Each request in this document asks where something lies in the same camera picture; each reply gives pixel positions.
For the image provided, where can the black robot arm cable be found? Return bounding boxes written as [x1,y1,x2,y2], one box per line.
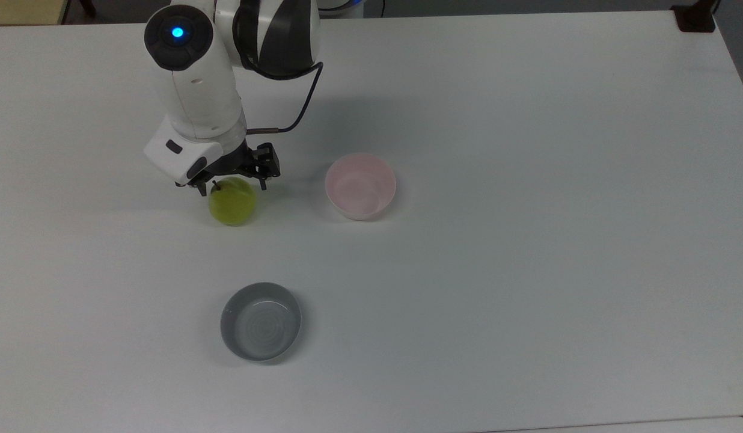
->
[245,60,325,134]

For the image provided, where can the green apple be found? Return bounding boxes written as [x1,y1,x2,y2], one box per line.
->
[208,176,258,227]

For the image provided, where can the pink bowl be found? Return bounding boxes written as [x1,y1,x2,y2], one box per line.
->
[325,152,397,221]

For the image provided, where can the grey bowl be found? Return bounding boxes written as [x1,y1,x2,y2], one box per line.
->
[220,282,302,362]

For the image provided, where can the black camera stand base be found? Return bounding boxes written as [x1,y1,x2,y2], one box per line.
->
[671,0,723,33]

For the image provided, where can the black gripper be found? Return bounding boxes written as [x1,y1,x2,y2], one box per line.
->
[176,141,282,197]

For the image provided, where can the tan wooden furniture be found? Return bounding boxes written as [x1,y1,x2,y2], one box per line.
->
[0,0,70,26]

